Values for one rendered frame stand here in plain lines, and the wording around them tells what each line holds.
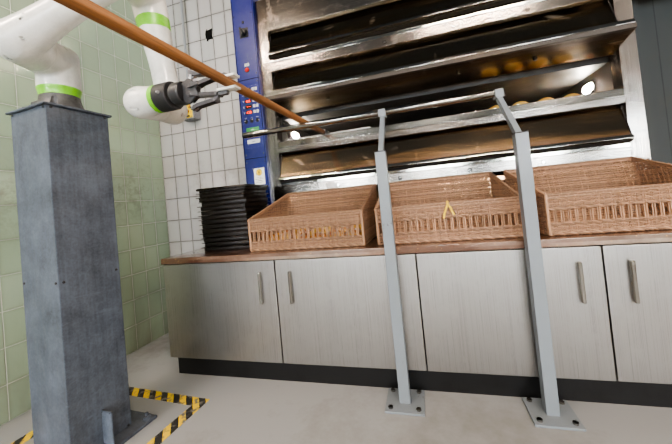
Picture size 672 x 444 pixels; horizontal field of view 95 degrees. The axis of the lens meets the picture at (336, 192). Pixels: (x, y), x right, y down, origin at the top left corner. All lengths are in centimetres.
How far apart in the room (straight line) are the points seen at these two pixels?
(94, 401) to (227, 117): 156
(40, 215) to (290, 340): 102
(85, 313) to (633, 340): 184
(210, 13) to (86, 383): 211
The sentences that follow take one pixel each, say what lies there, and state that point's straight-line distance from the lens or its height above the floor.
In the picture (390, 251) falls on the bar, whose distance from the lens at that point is 119.
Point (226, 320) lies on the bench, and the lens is 161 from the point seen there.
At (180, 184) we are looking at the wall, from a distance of 239.
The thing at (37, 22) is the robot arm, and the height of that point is 142.
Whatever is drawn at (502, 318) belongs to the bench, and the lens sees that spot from 133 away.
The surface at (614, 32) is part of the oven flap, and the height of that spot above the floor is 140.
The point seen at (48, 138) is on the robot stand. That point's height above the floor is 108.
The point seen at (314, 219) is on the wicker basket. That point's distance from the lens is 136.
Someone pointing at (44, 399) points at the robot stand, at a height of 21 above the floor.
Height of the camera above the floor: 78
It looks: 1 degrees up
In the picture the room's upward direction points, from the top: 6 degrees counter-clockwise
